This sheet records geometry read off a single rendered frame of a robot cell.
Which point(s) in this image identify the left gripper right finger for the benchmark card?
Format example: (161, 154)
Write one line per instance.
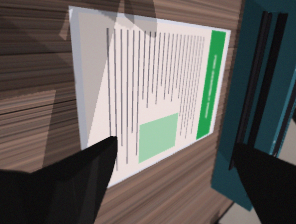
(269, 182)

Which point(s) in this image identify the white printed document sheet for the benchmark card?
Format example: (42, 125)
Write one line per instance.
(153, 83)

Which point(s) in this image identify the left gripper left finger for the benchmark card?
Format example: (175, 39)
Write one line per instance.
(69, 191)

